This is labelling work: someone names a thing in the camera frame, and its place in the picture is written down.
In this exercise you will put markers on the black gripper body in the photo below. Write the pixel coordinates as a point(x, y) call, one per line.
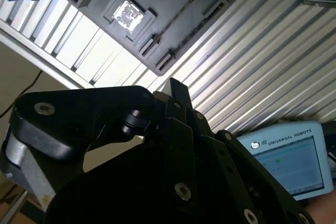
point(118, 195)

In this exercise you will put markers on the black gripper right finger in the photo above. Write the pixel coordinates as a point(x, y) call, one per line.
point(231, 171)

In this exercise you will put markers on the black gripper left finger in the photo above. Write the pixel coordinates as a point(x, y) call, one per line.
point(65, 119)

